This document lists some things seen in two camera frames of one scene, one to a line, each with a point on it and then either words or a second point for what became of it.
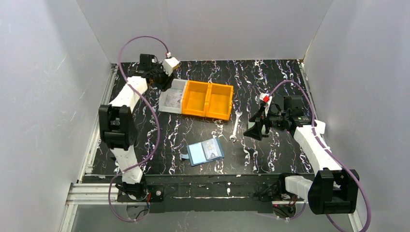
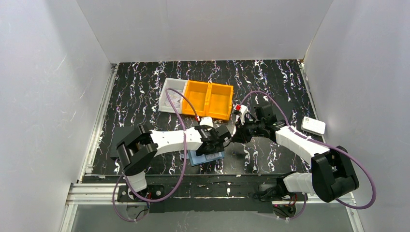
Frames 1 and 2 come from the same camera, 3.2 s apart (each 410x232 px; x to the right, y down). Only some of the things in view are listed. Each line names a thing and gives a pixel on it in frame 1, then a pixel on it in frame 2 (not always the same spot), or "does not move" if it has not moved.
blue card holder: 204,152 does not move
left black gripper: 163,81 -> 216,140
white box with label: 320,127 does not move
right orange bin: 219,101 does not move
